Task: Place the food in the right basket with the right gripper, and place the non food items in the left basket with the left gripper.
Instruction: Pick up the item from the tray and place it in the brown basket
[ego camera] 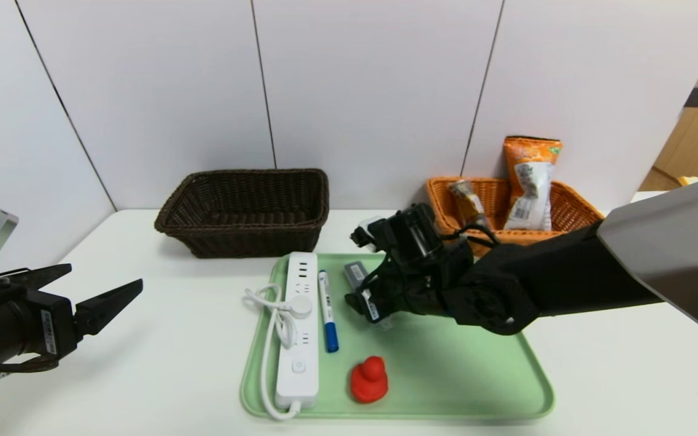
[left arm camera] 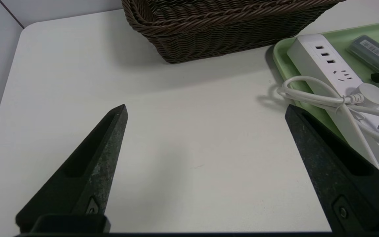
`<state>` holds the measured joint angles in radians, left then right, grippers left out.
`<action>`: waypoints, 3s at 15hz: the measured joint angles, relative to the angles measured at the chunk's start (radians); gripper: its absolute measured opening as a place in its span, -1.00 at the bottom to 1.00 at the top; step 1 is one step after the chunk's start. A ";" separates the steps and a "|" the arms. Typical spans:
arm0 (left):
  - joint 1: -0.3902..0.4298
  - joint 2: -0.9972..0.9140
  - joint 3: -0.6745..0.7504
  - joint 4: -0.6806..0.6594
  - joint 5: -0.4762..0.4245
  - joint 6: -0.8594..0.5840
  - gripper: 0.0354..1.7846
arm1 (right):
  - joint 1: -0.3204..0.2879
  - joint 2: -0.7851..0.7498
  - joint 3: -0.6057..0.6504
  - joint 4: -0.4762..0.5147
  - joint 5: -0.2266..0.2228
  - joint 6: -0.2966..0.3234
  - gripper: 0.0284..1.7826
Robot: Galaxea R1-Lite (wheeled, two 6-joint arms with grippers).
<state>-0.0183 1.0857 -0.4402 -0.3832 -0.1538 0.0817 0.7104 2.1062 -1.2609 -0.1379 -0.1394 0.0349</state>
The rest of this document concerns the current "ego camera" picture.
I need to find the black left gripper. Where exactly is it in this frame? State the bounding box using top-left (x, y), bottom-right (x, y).
top-left (0, 263), bottom-right (144, 366)

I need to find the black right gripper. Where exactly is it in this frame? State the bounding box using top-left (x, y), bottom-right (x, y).
top-left (344, 283), bottom-right (410, 324)

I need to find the grey transparent plastic case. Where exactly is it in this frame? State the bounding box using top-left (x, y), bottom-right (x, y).
top-left (343, 261), bottom-right (396, 331)

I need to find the white power strip with cable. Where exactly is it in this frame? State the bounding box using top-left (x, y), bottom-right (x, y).
top-left (244, 252), bottom-right (319, 420)

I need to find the brown snack bar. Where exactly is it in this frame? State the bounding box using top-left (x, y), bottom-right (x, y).
top-left (448, 179), bottom-right (490, 230)

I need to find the orange snack bag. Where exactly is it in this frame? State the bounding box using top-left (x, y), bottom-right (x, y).
top-left (502, 135), bottom-right (563, 231)

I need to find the dark brown wicker basket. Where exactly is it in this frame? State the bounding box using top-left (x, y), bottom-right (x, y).
top-left (154, 168), bottom-right (330, 259)

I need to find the orange wicker basket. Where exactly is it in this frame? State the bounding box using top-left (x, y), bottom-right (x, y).
top-left (426, 176), bottom-right (605, 258)

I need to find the blue whiteboard marker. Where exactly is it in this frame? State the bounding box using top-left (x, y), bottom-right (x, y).
top-left (317, 269), bottom-right (339, 353)

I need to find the red rubber duck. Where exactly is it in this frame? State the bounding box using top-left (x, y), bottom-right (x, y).
top-left (350, 355), bottom-right (388, 404)

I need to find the green plastic tray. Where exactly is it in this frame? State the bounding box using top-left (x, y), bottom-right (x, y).
top-left (240, 253), bottom-right (554, 418)

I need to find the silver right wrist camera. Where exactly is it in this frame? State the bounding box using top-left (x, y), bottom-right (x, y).
top-left (350, 217), bottom-right (389, 252)

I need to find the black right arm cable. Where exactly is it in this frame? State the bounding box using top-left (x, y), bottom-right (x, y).
top-left (440, 223), bottom-right (501, 255)

